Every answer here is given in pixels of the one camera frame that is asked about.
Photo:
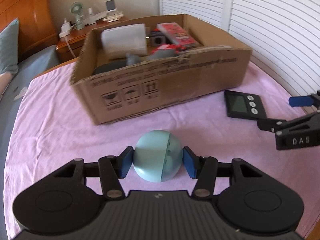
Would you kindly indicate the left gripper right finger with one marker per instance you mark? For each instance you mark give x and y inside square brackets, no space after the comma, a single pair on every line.
[207,169]

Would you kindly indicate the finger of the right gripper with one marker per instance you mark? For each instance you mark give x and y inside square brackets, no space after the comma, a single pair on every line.
[304,101]
[309,122]

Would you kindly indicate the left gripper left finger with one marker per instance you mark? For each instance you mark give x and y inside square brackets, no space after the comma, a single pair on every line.
[109,169]

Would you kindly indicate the teal egg-shaped case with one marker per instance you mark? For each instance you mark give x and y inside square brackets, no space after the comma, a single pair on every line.
[158,156]

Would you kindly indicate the black digital timer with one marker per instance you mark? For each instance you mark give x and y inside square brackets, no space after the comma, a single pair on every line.
[244,106]

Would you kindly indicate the red fire truck toy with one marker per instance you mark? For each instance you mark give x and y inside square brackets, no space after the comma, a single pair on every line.
[163,47]

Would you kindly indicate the white green medical bottle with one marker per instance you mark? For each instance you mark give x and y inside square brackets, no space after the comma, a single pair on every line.
[119,41]

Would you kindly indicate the red label plastic card case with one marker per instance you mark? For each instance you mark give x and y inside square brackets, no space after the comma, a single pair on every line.
[177,35]

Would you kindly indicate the pink bed sheet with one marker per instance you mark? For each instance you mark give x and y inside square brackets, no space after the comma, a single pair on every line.
[52,128]

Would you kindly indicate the white louvered closet door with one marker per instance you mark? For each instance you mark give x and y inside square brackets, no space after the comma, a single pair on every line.
[283,34]

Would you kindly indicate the cardboard box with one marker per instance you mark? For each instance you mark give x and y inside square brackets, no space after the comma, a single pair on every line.
[219,63]

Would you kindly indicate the wooden nightstand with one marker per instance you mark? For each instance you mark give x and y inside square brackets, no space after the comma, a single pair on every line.
[69,47]

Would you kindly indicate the white power adapter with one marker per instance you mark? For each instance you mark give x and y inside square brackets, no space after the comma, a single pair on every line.
[66,29]

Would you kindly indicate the clear spray bottle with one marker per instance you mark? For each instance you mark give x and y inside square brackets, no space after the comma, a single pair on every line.
[91,17]

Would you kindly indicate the green desk fan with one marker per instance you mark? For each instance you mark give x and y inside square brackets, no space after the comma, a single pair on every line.
[76,9]

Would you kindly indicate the white smart display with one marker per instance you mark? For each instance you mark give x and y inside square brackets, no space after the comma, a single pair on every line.
[110,6]

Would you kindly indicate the blue pillow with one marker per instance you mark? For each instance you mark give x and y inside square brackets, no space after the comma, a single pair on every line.
[9,48]

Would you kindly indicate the wooden headboard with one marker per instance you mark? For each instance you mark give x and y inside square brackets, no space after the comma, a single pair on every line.
[36,29]

